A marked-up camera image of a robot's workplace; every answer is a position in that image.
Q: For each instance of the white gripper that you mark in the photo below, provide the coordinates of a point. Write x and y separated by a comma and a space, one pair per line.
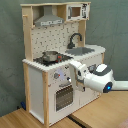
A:
78, 72

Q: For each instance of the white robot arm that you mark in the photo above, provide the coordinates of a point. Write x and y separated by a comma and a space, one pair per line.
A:
100, 80

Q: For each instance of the wooden toy kitchen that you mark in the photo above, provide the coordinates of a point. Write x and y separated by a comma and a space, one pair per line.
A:
42, 82

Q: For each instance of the grey toy sink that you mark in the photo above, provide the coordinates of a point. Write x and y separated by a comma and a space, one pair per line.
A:
79, 51

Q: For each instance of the black toy stovetop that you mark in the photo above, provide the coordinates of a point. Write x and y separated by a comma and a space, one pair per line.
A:
60, 58

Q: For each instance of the black toy faucet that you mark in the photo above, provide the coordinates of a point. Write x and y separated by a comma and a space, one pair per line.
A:
74, 39

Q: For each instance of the toy oven door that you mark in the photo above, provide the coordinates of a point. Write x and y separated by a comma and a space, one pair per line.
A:
64, 97

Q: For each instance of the silver toy pot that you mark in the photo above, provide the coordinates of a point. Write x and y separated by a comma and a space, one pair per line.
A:
50, 56

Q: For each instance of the toy microwave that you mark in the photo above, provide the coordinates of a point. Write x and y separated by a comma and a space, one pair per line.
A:
77, 11

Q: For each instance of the grey range hood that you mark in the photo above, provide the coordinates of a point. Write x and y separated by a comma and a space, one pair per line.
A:
48, 18

